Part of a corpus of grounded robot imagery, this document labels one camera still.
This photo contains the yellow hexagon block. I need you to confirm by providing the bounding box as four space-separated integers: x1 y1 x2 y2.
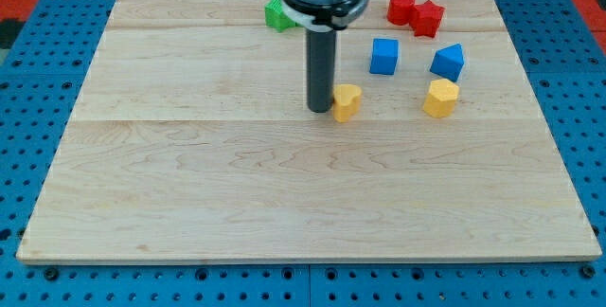
422 79 460 118

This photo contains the yellow heart block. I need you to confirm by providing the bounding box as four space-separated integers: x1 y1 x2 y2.
332 83 363 122

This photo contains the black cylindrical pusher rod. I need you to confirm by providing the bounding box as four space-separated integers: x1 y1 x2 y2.
306 30 337 113

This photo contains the light wooden board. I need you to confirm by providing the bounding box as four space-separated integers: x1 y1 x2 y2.
17 0 601 265

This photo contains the blue cube block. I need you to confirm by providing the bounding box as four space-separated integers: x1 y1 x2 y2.
369 38 400 75

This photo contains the green star block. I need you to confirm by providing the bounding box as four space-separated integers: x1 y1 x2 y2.
264 0 299 32

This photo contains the blue pentagon block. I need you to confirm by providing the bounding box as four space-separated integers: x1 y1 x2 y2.
430 44 465 82

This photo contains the red cylinder block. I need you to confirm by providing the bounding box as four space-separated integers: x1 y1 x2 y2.
386 0 416 26

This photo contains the red star block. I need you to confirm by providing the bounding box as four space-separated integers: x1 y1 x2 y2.
410 0 446 38

